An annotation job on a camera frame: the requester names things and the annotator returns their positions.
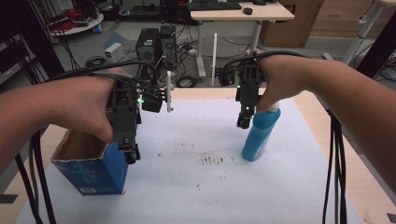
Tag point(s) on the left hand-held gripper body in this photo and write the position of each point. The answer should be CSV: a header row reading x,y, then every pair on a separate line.
x,y
124,118

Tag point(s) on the black computer mouse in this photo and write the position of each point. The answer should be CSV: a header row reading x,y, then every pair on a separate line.
x,y
247,11

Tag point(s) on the light wooden desk white legs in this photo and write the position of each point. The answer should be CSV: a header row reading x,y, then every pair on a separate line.
x,y
267,12

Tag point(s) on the white desk frame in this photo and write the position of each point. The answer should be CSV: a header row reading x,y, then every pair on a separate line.
x,y
364,31

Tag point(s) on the person's right hand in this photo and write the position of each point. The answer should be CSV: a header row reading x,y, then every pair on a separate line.
x,y
286,77

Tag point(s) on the black equipment rack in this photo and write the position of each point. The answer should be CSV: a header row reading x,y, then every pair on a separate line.
x,y
14,57

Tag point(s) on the dark metal stand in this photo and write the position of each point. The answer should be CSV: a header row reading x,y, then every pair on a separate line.
x,y
378,49

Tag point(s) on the white power strip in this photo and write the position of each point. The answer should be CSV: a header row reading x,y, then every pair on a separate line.
x,y
191,52

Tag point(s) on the white power box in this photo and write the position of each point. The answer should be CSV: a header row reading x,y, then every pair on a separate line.
x,y
113,52

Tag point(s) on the blue bottle with white cap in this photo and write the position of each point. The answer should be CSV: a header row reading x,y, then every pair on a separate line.
x,y
260,137

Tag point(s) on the black computer tower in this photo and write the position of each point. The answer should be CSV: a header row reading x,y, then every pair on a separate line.
x,y
168,43
148,45

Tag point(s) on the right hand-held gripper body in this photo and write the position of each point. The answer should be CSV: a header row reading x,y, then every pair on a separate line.
x,y
249,90

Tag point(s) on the person's left hand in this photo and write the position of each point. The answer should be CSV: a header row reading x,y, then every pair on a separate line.
x,y
81,102

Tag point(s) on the brown cardboard box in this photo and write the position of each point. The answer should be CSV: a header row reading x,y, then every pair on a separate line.
x,y
289,25

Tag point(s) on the blue cardboard box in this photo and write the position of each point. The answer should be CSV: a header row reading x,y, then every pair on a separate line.
x,y
93,174

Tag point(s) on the round white table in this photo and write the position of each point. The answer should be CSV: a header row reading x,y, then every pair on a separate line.
x,y
87,26

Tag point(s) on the black keyboard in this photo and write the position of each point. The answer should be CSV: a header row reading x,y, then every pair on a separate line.
x,y
214,6

